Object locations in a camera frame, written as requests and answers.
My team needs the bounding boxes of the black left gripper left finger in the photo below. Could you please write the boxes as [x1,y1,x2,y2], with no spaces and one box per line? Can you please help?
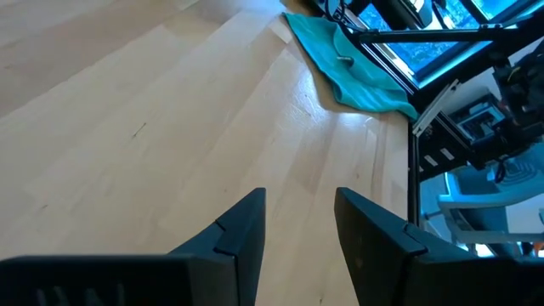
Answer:
[169,188,267,306]

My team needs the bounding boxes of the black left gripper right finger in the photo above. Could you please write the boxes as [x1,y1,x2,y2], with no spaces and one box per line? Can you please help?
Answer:
[334,187,473,306]

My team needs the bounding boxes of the teal microfiber towel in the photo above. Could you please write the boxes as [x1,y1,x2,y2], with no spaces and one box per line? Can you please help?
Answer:
[283,12,420,121]

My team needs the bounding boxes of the white framed office chair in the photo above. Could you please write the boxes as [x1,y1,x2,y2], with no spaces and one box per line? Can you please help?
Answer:
[437,142,544,258]

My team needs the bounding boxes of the black box white labels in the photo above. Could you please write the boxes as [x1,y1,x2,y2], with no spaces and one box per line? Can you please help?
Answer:
[418,127,475,182]

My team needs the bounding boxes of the person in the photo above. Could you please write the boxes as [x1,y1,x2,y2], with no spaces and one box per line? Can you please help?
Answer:
[492,40,544,133]

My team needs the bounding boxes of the silver metal bracket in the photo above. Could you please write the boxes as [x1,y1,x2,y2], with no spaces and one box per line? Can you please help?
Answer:
[411,79,461,138]

